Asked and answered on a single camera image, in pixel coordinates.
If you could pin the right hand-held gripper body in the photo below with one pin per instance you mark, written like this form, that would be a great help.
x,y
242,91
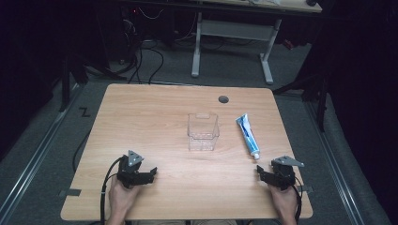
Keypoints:
x,y
283,175

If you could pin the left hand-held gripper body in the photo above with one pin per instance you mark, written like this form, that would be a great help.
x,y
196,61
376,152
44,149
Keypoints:
x,y
128,175

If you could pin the blue white toothpaste tube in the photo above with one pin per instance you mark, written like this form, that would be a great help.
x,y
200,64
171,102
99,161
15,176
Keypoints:
x,y
248,136

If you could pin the clear plastic container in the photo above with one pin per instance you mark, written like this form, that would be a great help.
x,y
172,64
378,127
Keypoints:
x,y
203,137

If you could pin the person's left hand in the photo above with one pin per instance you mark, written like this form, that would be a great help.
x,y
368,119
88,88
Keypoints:
x,y
120,197

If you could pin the person's right hand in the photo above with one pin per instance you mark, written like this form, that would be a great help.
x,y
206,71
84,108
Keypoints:
x,y
283,200

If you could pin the grey tape strip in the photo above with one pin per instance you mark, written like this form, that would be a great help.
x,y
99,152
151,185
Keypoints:
x,y
308,188
71,192

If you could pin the black floor tape mark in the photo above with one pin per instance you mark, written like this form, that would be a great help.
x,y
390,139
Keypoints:
x,y
84,112

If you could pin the black metal stand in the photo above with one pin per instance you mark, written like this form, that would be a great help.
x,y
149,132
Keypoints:
x,y
320,100
65,84

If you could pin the red object on floor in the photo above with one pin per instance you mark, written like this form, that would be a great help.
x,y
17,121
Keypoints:
x,y
288,44

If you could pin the white-legged wooden desk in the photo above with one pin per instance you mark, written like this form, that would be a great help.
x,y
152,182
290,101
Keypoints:
x,y
237,29

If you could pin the metal floor rail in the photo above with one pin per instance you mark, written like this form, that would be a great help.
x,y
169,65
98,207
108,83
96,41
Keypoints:
x,y
34,156
338,168

